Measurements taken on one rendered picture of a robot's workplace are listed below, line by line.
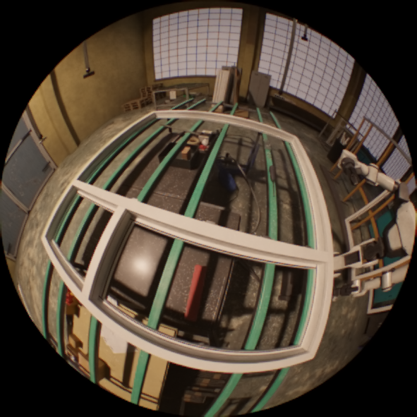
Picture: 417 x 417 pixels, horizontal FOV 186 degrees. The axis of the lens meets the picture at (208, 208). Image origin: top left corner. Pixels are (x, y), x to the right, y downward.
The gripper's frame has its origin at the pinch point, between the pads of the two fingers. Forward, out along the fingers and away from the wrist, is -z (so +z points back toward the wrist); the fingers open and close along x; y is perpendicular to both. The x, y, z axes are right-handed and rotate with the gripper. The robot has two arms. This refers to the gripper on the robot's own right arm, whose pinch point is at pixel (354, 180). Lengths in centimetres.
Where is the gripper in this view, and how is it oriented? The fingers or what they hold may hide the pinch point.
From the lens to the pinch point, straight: 78.5
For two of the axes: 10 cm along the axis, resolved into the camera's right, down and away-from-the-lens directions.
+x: 7.6, 6.5, 0.8
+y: -3.5, 3.1, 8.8
